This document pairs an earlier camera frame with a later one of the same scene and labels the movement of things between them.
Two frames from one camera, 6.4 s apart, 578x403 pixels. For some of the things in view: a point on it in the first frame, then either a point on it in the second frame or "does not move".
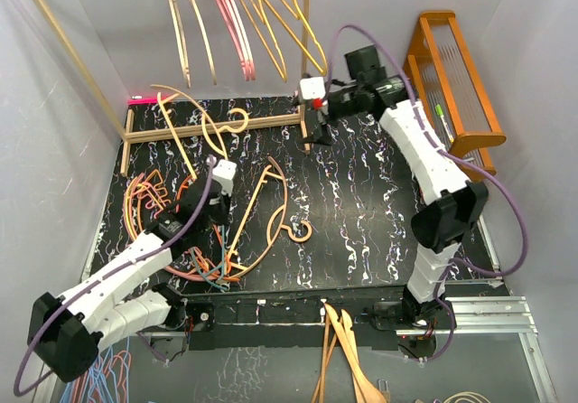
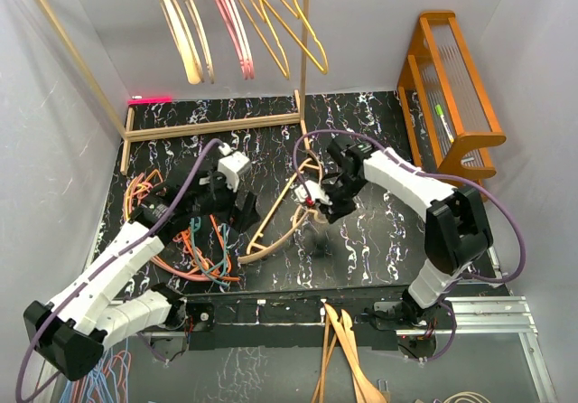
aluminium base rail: x=486 y=315 does not move
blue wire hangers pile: x=106 y=381 does not move
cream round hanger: x=267 y=173 to x=314 y=214
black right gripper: x=321 y=135 to x=337 y=209
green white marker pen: x=439 y=112 does not move
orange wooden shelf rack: x=442 y=78 does not move
